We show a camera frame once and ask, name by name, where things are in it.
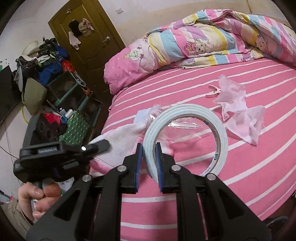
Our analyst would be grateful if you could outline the pink plastic clothes peg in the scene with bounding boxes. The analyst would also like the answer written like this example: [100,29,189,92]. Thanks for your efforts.
[205,85,221,98]

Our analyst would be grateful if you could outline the wall light switch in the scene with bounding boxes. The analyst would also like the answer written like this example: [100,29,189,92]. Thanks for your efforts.
[116,8,123,15]

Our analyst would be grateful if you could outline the colourful striped cartoon quilt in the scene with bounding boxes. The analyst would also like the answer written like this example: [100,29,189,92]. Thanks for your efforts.
[104,9,295,95]

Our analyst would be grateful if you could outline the hat hanging on door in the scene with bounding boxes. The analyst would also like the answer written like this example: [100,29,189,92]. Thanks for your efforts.
[78,18,94,37]

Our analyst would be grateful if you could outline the red bag on table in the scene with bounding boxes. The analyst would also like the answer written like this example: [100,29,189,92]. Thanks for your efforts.
[43,113,61,126]

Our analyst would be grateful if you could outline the clear plastic wrapper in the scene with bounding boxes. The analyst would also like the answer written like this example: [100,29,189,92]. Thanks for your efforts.
[133,104,208,146]

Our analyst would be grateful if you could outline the white pink-edged cloth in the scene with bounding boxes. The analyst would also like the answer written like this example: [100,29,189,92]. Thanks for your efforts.
[90,121,152,174]

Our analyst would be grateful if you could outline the cluttered clothes shelf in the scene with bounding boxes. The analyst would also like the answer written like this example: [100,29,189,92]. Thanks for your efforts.
[13,38,102,143]

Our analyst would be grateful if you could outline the brown wooden door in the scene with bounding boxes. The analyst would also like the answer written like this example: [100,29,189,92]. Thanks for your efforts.
[48,1,125,93]

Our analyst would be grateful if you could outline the person's left hand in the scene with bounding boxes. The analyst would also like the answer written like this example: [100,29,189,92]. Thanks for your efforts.
[18,182,61,221]

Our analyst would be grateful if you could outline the white double-sided tape roll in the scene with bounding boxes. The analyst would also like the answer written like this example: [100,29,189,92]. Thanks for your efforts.
[142,104,228,182]

